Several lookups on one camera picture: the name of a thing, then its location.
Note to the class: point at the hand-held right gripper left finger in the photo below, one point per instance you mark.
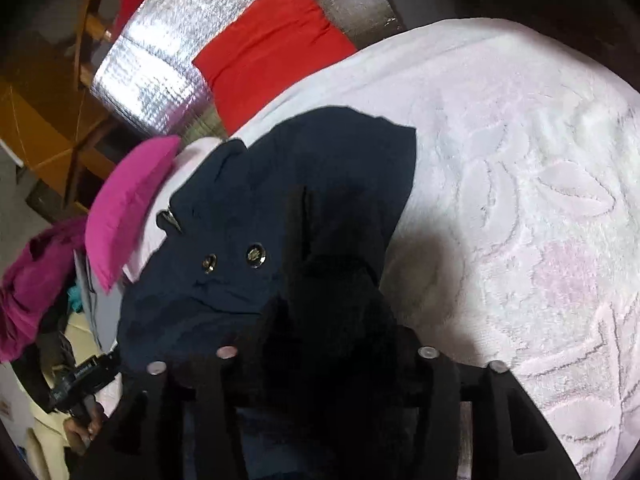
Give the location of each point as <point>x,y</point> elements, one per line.
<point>145,425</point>

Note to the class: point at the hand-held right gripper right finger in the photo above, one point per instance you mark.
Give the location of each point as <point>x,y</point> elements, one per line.
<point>440,410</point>

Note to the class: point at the navy puffer jacket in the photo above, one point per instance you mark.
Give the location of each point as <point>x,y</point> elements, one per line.
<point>280,200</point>

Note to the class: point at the person's left hand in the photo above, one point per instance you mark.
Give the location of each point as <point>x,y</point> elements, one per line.
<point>85,430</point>

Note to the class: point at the black garment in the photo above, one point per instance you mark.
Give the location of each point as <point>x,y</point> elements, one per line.
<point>50,350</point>

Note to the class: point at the grey garment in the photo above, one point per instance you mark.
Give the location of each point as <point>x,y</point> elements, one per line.
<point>107,320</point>

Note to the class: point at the cream leather sofa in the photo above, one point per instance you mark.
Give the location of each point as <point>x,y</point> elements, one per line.
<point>50,440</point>

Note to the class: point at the teal cloth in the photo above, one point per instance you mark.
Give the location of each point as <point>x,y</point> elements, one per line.
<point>75,300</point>

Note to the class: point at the magenta garment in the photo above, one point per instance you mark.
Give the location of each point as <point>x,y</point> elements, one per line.
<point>30,285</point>

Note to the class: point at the magenta pillow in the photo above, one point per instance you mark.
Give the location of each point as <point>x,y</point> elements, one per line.
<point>125,210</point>

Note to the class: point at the orange wooden pillar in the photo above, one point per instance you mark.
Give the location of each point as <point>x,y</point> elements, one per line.
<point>40,125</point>

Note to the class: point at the white pink embossed blanket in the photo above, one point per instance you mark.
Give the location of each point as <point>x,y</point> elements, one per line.
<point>525,160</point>

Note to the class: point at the silver foil insulation sheet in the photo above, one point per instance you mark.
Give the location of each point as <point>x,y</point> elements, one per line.
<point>160,60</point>

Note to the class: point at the wooden stair railing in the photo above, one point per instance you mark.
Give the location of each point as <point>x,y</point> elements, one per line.
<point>100,30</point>

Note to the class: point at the red cushion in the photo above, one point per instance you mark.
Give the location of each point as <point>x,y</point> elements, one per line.
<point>270,50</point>

